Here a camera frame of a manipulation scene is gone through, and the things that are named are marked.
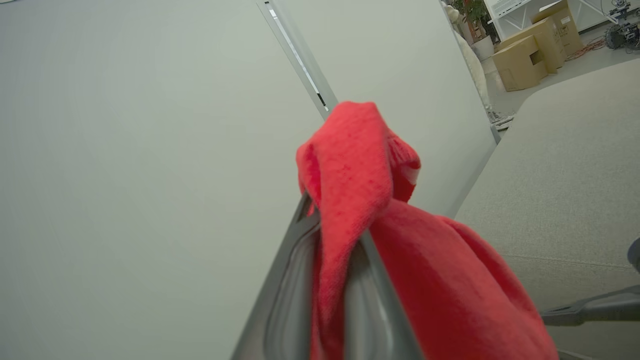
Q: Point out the green potted plant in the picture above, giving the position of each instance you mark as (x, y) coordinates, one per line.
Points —
(477, 17)

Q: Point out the wide white partition panel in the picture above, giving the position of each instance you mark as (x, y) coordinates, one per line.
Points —
(125, 175)

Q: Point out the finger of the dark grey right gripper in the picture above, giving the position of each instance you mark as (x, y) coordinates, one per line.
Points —
(595, 309)

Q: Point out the small cardboard box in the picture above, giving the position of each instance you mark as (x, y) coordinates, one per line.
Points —
(517, 67)

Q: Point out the red and white jersey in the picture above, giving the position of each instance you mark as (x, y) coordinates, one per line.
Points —
(450, 280)

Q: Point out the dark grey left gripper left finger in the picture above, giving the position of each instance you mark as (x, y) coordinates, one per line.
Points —
(285, 300)

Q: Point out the white fluffy doll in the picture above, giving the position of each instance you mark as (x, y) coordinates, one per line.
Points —
(472, 65)

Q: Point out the cardboard box with label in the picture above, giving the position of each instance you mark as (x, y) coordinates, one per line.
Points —
(567, 25)

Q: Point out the tall cardboard box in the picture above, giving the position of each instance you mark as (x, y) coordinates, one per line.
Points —
(550, 42)

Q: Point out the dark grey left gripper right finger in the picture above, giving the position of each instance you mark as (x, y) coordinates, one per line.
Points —
(375, 320)

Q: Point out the grey partition post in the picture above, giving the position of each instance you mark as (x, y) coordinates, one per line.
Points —
(300, 55)

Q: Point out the black robot equipment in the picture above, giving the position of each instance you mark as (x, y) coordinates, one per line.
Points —
(622, 30)

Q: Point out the white partition panel behind sofa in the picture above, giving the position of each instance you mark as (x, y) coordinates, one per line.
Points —
(400, 65)

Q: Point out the white frame shelf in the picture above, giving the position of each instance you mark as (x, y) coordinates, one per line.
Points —
(510, 12)

